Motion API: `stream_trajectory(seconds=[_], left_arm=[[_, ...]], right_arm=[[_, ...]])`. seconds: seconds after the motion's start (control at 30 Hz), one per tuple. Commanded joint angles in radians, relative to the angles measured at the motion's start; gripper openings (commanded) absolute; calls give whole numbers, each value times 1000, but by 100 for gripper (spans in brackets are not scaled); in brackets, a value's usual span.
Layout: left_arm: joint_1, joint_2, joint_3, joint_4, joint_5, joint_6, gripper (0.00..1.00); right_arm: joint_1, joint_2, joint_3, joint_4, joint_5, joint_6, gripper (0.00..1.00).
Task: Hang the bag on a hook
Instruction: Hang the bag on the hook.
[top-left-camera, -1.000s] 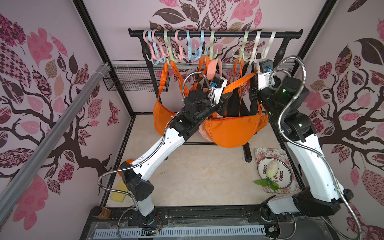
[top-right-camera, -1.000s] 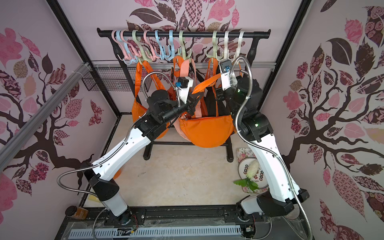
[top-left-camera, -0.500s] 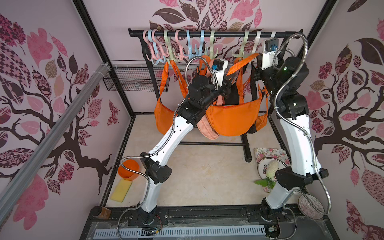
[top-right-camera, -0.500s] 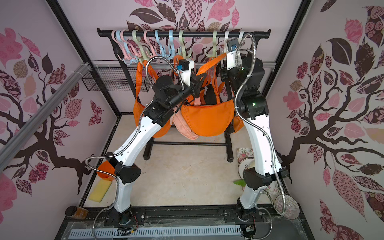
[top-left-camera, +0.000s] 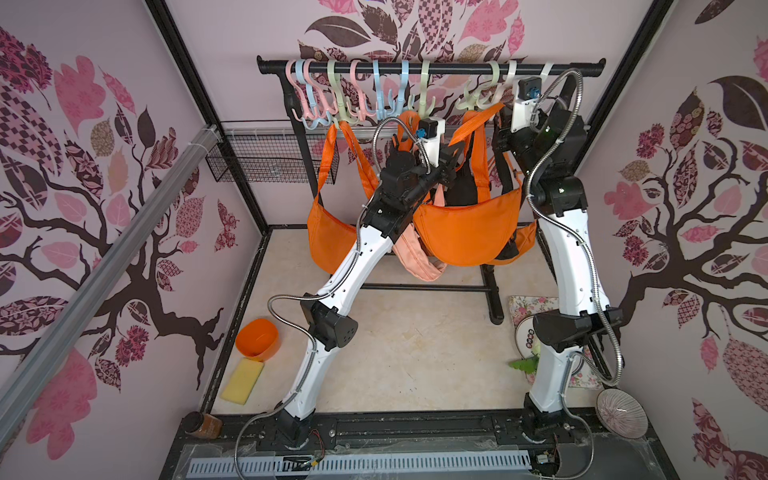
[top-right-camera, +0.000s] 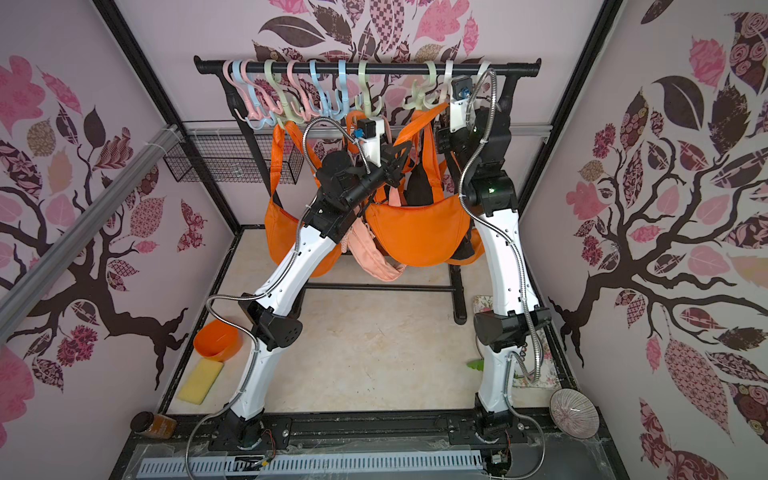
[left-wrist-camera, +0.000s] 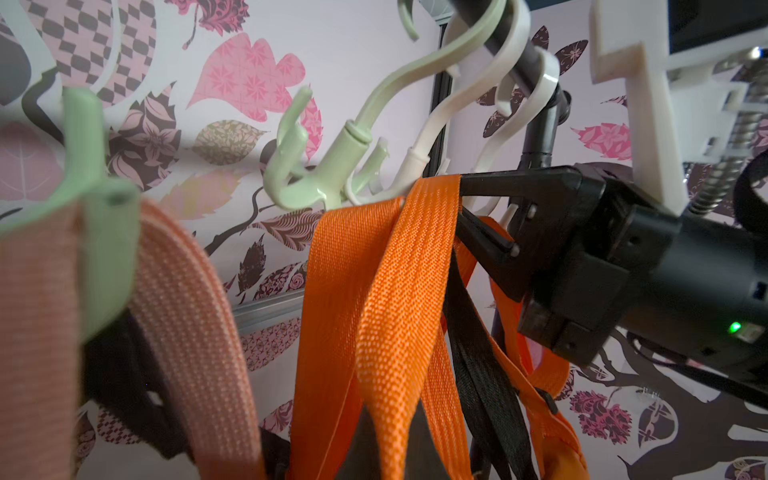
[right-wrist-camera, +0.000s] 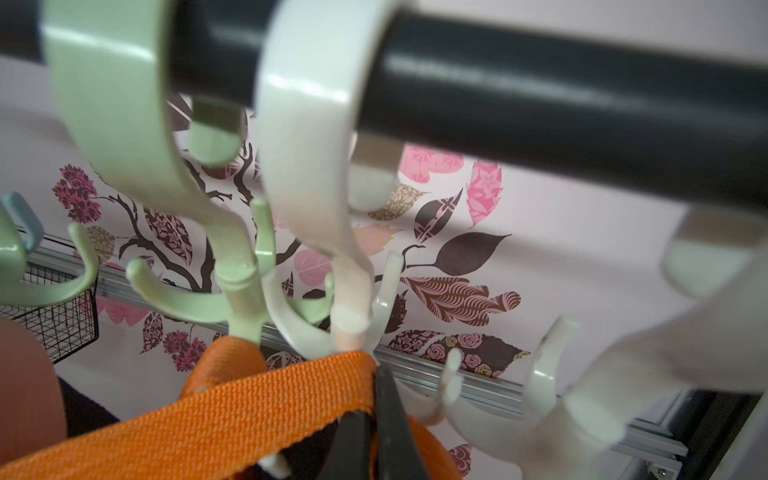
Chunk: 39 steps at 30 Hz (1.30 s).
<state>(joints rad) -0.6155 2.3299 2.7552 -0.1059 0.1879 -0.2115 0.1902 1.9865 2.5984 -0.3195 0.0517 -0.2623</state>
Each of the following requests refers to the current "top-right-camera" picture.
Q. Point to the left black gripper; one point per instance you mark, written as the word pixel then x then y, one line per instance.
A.
pixel 391 162

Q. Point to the pink waist bag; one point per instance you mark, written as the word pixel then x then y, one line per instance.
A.
pixel 359 240

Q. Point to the bright orange crescent bag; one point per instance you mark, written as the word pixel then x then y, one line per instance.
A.
pixel 281 227

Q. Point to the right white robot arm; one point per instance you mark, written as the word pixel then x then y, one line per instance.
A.
pixel 476 135

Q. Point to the green hook right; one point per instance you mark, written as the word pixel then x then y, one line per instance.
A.
pixel 419 89

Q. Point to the white hook left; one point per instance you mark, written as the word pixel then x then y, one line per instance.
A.
pixel 445 88

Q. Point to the white hook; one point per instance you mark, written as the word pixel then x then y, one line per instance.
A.
pixel 445 88
pixel 479 77

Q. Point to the white hook right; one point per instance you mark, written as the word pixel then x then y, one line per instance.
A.
pixel 479 77

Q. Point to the green hook middle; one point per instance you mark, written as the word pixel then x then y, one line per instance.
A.
pixel 364 101

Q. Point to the blue hook left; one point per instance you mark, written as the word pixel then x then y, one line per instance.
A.
pixel 268 121

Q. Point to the pink hook far left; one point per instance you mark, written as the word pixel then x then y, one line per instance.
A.
pixel 244 109

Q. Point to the black clothes rack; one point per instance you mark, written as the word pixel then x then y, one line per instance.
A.
pixel 511 70

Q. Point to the orange plastic bowl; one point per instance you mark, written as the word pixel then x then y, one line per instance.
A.
pixel 217 341

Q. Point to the grey aluminium beam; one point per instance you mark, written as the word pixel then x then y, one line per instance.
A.
pixel 18 303

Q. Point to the yellow sponge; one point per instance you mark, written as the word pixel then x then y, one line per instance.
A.
pixel 197 386

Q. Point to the brown jar black lid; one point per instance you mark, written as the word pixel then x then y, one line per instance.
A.
pixel 153 425

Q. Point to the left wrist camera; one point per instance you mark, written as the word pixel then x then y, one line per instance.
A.
pixel 369 134

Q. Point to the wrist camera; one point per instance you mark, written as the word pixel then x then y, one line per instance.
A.
pixel 460 117
pixel 369 134

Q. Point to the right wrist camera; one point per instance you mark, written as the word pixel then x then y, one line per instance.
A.
pixel 460 117

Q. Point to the black wire basket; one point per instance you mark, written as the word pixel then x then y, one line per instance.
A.
pixel 229 159

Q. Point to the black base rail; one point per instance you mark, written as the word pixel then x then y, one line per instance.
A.
pixel 461 427

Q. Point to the white slotted cable duct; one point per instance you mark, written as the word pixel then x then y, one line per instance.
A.
pixel 220 467

